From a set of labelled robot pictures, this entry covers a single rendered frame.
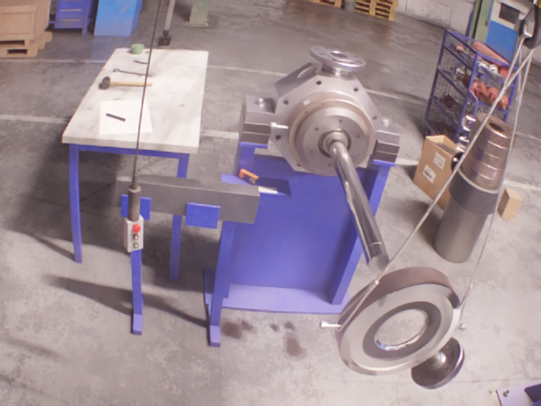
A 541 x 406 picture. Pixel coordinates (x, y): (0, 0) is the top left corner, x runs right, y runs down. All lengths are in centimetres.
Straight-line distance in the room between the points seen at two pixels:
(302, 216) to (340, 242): 28
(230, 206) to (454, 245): 196
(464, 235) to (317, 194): 138
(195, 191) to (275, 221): 70
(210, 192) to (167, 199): 19
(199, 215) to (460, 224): 199
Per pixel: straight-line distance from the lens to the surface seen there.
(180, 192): 221
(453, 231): 371
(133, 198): 166
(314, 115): 222
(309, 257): 297
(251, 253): 291
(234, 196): 222
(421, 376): 168
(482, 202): 354
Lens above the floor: 206
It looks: 31 degrees down
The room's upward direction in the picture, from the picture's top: 13 degrees clockwise
